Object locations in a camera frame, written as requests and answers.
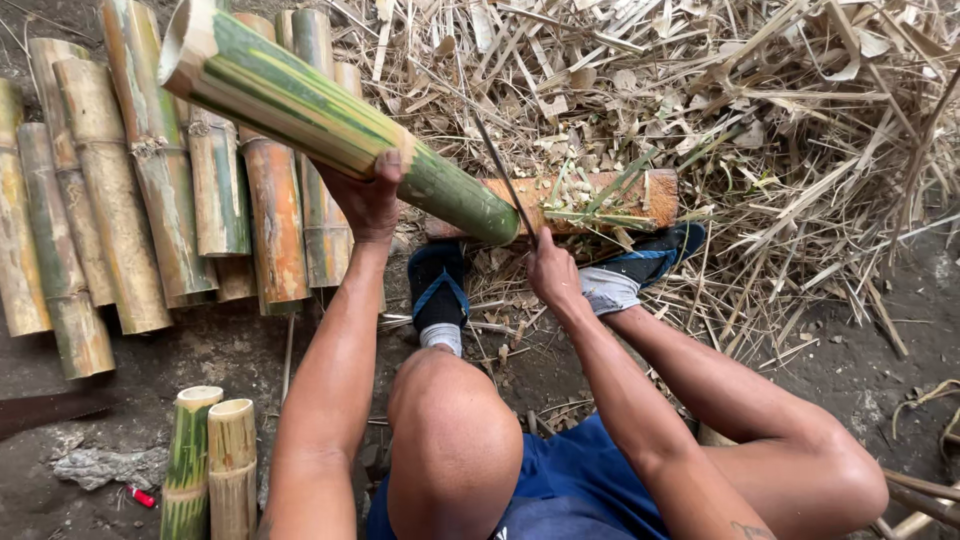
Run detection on person's left hand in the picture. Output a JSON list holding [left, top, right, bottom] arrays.
[[312, 149, 405, 246]]

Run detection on person's right hand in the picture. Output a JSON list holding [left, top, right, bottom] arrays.
[[524, 226, 591, 311]]

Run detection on green bamboo tube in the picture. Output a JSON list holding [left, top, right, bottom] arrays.
[[157, 0, 522, 247]]

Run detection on person's right grey sock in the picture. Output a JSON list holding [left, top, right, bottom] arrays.
[[578, 266, 643, 317]]

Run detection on person's grey sock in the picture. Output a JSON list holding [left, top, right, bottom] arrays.
[[418, 322, 465, 358], [578, 266, 643, 317]]

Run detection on person's left black blue sandal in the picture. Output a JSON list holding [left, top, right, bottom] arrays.
[[406, 239, 472, 335]]

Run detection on person's black blue sandal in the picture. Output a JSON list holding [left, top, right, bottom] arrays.
[[406, 239, 472, 335], [592, 221, 708, 291]]

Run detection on person's right black blue sandal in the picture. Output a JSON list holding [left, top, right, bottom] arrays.
[[592, 221, 708, 291]]

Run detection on person's left grey sock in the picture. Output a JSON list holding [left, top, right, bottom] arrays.
[[418, 322, 465, 358]]

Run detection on orange wooden chopping block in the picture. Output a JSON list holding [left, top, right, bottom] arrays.
[[424, 168, 681, 242]]

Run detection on person's left leg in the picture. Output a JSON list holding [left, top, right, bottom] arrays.
[[387, 347, 525, 540]]

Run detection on person's leg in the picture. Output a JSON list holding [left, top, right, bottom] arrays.
[[387, 347, 525, 540], [696, 418, 891, 540]]

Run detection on blue shorts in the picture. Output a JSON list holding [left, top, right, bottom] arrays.
[[365, 412, 703, 540]]

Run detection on heap of dry bamboo shavings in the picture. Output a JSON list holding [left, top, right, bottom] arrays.
[[322, 0, 960, 376]]

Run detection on person's right leg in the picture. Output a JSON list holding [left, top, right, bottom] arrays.
[[696, 418, 891, 540]]

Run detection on tan upright bamboo piece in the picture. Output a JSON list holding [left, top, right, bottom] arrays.
[[207, 398, 259, 540]]

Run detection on row of cut bamboo sections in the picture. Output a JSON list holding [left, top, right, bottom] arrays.
[[0, 0, 388, 381]]

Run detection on green striped upright bamboo piece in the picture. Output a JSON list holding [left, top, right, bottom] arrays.
[[159, 385, 225, 540]]

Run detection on dry curled vine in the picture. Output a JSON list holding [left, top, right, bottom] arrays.
[[891, 378, 960, 460]]

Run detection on bundle of bamboo sticks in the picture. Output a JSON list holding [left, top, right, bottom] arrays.
[[870, 466, 960, 540]]

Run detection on grey crumpled scrap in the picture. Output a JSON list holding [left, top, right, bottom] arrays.
[[51, 447, 171, 493]]

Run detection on rusty saw blade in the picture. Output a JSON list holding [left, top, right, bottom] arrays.
[[0, 389, 126, 441]]

